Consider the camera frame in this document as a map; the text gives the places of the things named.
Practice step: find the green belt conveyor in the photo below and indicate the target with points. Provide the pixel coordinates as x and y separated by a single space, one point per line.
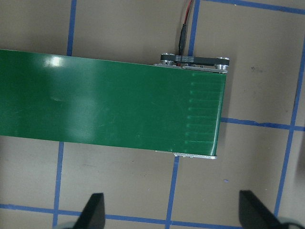
107 102

